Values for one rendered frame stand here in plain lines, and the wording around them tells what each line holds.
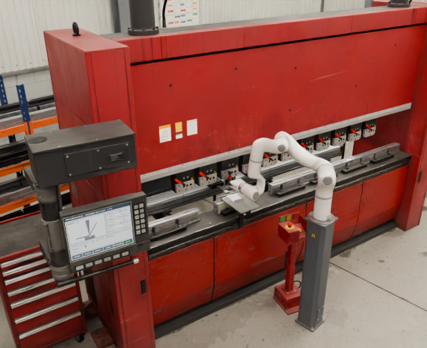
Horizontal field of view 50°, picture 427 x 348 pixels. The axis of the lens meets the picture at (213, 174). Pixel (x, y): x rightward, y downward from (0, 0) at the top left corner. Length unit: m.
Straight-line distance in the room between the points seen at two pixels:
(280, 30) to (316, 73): 0.55
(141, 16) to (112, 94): 0.57
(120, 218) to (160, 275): 1.10
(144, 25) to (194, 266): 1.81
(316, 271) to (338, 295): 0.79
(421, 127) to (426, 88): 0.39
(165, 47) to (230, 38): 0.49
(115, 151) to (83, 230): 0.44
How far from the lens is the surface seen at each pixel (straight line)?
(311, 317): 3.90
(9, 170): 4.46
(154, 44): 2.92
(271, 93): 3.55
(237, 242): 3.76
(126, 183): 2.87
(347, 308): 4.24
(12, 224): 3.67
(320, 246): 3.47
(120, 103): 2.69
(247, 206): 3.52
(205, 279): 3.77
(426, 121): 4.90
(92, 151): 2.30
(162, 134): 3.11
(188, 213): 3.50
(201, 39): 3.08
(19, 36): 7.04
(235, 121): 3.41
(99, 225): 2.46
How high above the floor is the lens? 2.76
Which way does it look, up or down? 26 degrees down
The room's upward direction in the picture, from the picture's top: 1 degrees counter-clockwise
